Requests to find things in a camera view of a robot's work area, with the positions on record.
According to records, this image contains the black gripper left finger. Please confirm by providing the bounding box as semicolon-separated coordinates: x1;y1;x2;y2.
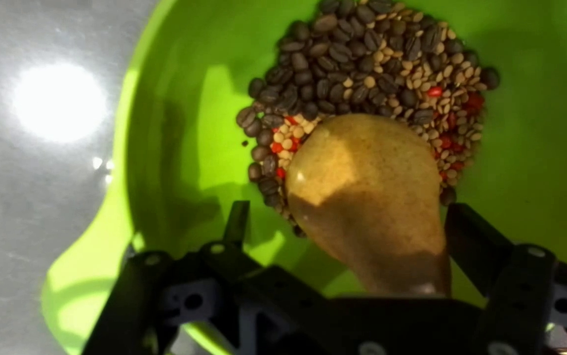
83;198;279;355

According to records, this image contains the mixed beans pile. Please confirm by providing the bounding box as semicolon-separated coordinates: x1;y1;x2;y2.
235;0;504;234

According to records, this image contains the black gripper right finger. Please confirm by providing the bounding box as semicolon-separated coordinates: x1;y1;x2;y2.
445;200;567;355

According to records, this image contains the green plastic bowl with spout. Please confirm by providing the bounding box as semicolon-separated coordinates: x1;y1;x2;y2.
40;0;567;355

